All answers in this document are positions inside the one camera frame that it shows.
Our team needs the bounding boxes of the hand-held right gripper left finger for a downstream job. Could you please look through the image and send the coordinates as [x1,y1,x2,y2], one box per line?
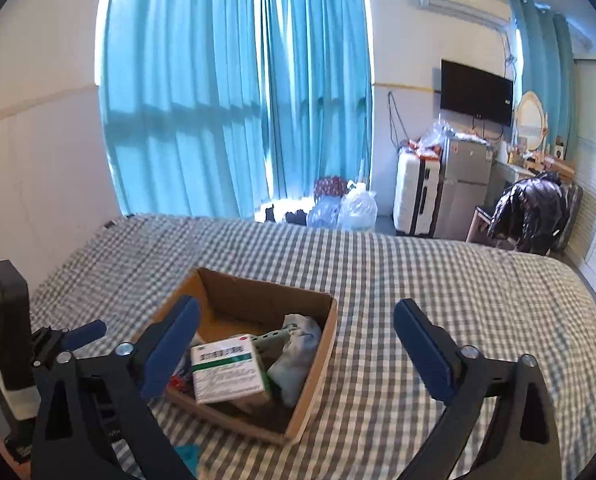
[30,295,202,480]

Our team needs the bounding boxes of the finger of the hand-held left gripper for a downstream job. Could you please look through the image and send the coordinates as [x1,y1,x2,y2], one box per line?
[31,319,108,367]

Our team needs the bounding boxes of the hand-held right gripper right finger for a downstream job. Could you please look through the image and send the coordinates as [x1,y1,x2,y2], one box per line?
[393,298,562,480]

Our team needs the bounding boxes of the white green medicine box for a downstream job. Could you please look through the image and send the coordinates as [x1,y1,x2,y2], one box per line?
[190,333,274,406]

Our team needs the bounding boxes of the brown cardboard box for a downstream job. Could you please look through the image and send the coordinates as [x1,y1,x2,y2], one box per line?
[130,266,339,447]

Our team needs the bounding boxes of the grey checked bed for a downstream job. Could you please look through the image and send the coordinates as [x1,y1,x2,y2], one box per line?
[0,212,596,480]

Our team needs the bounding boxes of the green perforated strip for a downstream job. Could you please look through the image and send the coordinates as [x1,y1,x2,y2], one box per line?
[248,326,299,357]

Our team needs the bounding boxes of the blue packet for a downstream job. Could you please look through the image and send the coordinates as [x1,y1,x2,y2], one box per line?
[175,443,200,479]

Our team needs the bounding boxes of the grey crumpled cloth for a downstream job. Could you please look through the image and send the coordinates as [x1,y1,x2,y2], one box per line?
[266,313,324,409]

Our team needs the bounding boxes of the wooden chair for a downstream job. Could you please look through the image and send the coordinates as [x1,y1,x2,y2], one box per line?
[466,204,519,252]

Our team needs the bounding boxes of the clear plastic bags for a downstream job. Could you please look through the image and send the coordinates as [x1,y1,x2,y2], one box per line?
[337,182,379,233]

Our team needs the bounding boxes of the white suitcase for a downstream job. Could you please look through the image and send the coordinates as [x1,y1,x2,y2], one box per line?
[392,147,445,239]

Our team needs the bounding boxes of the silver mini fridge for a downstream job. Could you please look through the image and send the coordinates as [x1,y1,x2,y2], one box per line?
[435,134,494,242]

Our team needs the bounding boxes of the black puffer jacket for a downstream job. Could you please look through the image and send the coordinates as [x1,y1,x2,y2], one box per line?
[487,169,571,255]

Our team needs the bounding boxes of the floral bag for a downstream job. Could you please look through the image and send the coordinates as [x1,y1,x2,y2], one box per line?
[312,175,349,200]

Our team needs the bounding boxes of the dark ribbed suitcase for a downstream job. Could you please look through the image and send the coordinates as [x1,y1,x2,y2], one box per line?
[552,182,584,254]

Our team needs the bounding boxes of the white dressing table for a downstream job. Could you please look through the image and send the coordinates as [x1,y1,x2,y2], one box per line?
[492,152,577,197]

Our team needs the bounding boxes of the clear plastic bag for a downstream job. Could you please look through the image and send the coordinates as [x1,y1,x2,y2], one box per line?
[417,114,459,149]

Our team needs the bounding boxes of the oval white mirror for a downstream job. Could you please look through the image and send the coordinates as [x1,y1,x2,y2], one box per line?
[513,90,549,151]

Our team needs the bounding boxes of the wide blue curtain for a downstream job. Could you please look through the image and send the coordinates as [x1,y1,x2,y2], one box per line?
[97,0,272,222]

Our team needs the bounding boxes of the narrow blue curtain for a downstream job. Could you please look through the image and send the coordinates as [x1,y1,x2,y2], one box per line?
[260,0,375,207]

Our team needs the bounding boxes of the blue curtain with eyelets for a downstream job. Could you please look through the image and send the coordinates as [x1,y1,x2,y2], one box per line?
[506,0,577,161]

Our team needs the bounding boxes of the white air conditioner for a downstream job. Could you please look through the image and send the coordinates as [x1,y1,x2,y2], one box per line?
[416,0,514,27]

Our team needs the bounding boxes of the dark wall cable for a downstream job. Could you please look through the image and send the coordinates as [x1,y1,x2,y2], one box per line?
[387,90,405,149]

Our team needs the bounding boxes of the black wall television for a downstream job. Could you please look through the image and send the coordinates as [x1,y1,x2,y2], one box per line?
[440,58,515,128]

